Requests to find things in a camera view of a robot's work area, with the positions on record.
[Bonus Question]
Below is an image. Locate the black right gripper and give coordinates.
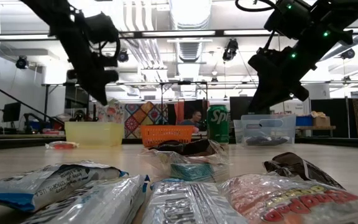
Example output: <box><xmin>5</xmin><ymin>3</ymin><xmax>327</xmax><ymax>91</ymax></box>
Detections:
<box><xmin>247</xmin><ymin>46</ymin><xmax>317</xmax><ymax>113</ymax></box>

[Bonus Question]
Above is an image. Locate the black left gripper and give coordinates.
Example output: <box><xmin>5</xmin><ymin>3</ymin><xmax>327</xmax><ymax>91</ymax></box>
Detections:
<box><xmin>62</xmin><ymin>30</ymin><xmax>120</xmax><ymax>106</ymax></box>

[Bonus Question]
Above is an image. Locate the red gummy candy packet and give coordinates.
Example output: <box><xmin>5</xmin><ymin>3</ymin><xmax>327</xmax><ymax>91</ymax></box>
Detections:
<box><xmin>44</xmin><ymin>140</ymin><xmax>81</xmax><ymax>151</ymax></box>

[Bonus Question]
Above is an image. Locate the dark brown chip bag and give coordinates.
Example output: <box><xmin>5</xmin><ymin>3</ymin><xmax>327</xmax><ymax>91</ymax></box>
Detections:
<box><xmin>147</xmin><ymin>138</ymin><xmax>222</xmax><ymax>157</ymax></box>

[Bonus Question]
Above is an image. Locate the teal gummy candy packet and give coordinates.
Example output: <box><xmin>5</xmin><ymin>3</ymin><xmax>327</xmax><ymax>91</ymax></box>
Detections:
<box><xmin>138</xmin><ymin>148</ymin><xmax>231</xmax><ymax>184</ymax></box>

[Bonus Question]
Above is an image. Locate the red Ring Pop gummy packet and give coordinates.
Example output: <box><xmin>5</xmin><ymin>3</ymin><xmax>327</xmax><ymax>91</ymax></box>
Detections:
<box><xmin>218</xmin><ymin>173</ymin><xmax>358</xmax><ymax>224</ymax></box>

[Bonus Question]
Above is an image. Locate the white blue Hershey's bar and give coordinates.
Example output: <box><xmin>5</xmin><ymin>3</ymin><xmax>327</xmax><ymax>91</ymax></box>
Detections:
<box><xmin>0</xmin><ymin>159</ymin><xmax>130</xmax><ymax>213</ymax></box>
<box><xmin>141</xmin><ymin>179</ymin><xmax>249</xmax><ymax>224</ymax></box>
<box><xmin>20</xmin><ymin>174</ymin><xmax>151</xmax><ymax>224</ymax></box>

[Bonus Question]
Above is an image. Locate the floral fabric panel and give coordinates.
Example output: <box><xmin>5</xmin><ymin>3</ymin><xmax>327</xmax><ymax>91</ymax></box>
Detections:
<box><xmin>96</xmin><ymin>98</ymin><xmax>126</xmax><ymax>123</ymax></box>

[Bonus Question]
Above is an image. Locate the large black screen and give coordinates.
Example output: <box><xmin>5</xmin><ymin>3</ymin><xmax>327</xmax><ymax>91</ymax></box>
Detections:
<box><xmin>229</xmin><ymin>96</ymin><xmax>271</xmax><ymax>121</ymax></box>

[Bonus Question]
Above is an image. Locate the clear plastic bin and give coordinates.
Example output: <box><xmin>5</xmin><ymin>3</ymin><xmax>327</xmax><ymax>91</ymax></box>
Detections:
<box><xmin>232</xmin><ymin>114</ymin><xmax>298</xmax><ymax>147</ymax></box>

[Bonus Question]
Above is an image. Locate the yellow plastic basket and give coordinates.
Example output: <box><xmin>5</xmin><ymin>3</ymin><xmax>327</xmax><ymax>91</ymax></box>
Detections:
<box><xmin>64</xmin><ymin>121</ymin><xmax>126</xmax><ymax>147</ymax></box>

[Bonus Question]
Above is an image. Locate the blue storage bin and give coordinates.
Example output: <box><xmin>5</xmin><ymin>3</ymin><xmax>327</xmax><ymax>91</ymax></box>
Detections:
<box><xmin>296</xmin><ymin>115</ymin><xmax>314</xmax><ymax>127</ymax></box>

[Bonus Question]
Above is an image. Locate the colourful patchwork panel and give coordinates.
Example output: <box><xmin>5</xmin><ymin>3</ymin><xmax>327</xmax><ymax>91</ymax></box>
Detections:
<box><xmin>124</xmin><ymin>101</ymin><xmax>169</xmax><ymax>139</ymax></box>

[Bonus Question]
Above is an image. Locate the green Sprite can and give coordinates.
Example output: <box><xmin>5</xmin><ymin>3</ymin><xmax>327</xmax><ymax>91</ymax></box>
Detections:
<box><xmin>206</xmin><ymin>104</ymin><xmax>231</xmax><ymax>144</ymax></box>

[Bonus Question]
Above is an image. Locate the wooden shelf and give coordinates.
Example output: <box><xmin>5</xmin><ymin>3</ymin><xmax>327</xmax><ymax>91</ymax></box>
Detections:
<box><xmin>296</xmin><ymin>124</ymin><xmax>337</xmax><ymax>138</ymax></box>

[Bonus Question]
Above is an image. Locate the cardboard box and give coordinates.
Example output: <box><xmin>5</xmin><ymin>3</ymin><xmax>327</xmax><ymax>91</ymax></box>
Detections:
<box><xmin>311</xmin><ymin>111</ymin><xmax>332</xmax><ymax>129</ymax></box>

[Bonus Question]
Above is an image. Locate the person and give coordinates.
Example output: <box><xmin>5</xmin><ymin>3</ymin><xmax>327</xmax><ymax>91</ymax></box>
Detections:
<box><xmin>178</xmin><ymin>110</ymin><xmax>203</xmax><ymax>127</ymax></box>

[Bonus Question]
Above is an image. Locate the black partition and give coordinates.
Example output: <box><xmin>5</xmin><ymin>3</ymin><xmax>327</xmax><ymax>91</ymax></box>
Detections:
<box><xmin>310</xmin><ymin>98</ymin><xmax>351</xmax><ymax>139</ymax></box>

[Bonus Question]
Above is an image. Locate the orange plastic basket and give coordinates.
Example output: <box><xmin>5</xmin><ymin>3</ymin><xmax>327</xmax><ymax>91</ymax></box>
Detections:
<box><xmin>140</xmin><ymin>124</ymin><xmax>196</xmax><ymax>148</ymax></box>

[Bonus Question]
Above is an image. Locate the orange curtain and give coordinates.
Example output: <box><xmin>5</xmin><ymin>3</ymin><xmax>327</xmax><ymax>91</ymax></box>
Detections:
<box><xmin>174</xmin><ymin>100</ymin><xmax>185</xmax><ymax>126</ymax></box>

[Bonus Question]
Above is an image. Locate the small black monitor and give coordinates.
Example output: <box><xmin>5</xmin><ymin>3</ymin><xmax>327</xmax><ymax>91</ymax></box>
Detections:
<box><xmin>2</xmin><ymin>101</ymin><xmax>22</xmax><ymax>123</ymax></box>

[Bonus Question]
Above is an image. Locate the black ceiling camera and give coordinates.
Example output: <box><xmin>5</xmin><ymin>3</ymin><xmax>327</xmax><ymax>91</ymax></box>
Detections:
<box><xmin>117</xmin><ymin>49</ymin><xmax>130</xmax><ymax>63</ymax></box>
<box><xmin>222</xmin><ymin>38</ymin><xmax>240</xmax><ymax>62</ymax></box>
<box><xmin>14</xmin><ymin>55</ymin><xmax>30</xmax><ymax>70</ymax></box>
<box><xmin>340</xmin><ymin>47</ymin><xmax>356</xmax><ymax>60</ymax></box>

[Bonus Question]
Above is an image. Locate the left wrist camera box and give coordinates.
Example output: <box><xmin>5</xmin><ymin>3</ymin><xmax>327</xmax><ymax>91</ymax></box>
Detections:
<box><xmin>83</xmin><ymin>12</ymin><xmax>121</xmax><ymax>45</ymax></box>

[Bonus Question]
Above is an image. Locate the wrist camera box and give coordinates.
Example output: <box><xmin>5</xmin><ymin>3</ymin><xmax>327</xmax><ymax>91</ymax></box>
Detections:
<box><xmin>264</xmin><ymin>0</ymin><xmax>312</xmax><ymax>40</ymax></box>
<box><xmin>83</xmin><ymin>12</ymin><xmax>121</xmax><ymax>45</ymax></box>

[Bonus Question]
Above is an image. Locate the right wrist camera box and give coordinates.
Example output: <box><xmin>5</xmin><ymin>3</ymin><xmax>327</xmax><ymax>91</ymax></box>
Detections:
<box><xmin>264</xmin><ymin>0</ymin><xmax>312</xmax><ymax>40</ymax></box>

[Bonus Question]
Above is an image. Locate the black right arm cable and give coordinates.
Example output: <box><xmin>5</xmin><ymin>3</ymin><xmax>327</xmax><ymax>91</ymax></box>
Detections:
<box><xmin>234</xmin><ymin>0</ymin><xmax>281</xmax><ymax>51</ymax></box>

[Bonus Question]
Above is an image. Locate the silver ceiling duct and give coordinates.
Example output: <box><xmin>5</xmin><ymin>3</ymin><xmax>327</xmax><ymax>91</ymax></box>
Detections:
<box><xmin>168</xmin><ymin>0</ymin><xmax>213</xmax><ymax>100</ymax></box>

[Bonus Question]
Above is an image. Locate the black aluminium rig frame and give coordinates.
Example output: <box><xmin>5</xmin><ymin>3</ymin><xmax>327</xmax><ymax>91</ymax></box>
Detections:
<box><xmin>0</xmin><ymin>28</ymin><xmax>358</xmax><ymax>151</ymax></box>

